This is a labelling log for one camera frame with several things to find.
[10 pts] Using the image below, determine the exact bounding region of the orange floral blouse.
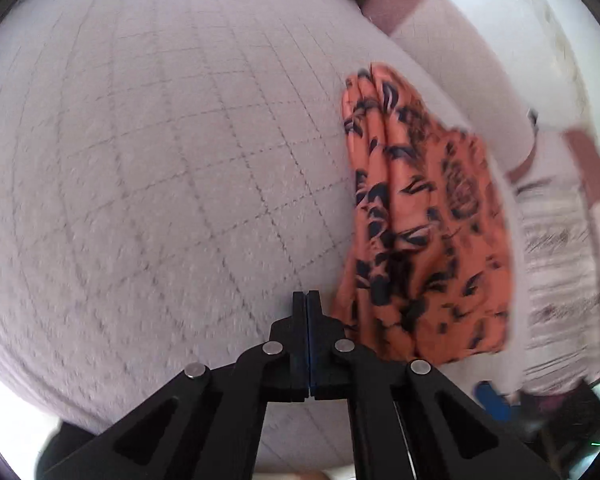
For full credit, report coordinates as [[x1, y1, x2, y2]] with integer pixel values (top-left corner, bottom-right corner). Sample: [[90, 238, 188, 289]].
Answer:
[[332, 63, 513, 365]]

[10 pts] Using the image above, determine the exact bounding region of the striped floral pillow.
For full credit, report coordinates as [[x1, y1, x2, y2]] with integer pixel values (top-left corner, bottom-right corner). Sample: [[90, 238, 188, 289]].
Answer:
[[516, 179, 600, 396]]

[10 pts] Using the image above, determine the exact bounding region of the pink bolster cushion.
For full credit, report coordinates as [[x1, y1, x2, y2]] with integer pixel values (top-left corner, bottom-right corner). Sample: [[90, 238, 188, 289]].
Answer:
[[360, 0, 536, 182]]

